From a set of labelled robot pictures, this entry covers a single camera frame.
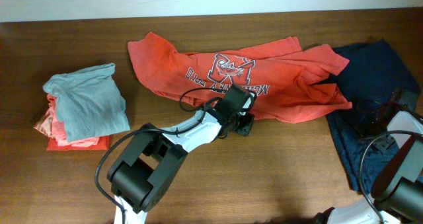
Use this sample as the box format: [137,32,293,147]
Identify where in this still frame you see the red soccer t-shirt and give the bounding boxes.
[128,32,352,124]

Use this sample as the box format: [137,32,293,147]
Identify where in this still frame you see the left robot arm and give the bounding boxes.
[106,85,257,223]

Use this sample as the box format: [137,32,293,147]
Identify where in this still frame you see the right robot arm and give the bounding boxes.
[310,89,422,224]

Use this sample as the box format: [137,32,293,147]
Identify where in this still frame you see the grey folded shirt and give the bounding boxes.
[43,63,130,142]

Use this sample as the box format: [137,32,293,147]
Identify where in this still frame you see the navy blue garment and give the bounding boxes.
[326,40,421,193]

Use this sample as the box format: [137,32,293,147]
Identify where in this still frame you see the pink folded garment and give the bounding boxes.
[34,94,100,148]

